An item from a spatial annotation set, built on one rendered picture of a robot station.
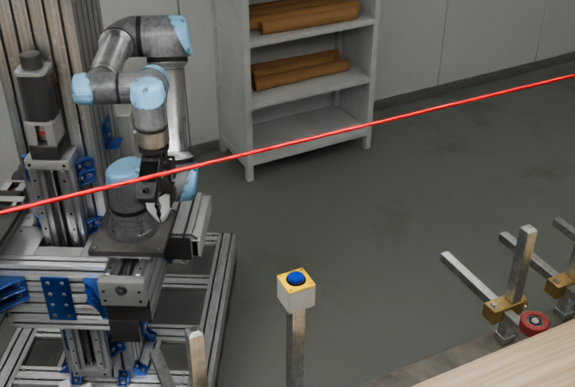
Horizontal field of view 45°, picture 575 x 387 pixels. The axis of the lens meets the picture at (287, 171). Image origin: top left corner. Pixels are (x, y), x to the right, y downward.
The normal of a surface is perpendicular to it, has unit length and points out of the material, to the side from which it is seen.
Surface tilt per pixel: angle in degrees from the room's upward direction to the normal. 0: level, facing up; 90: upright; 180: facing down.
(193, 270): 0
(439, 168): 0
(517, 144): 0
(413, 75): 90
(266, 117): 90
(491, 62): 90
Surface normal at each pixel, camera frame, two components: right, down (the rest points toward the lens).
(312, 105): 0.47, 0.47
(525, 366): 0.00, -0.85
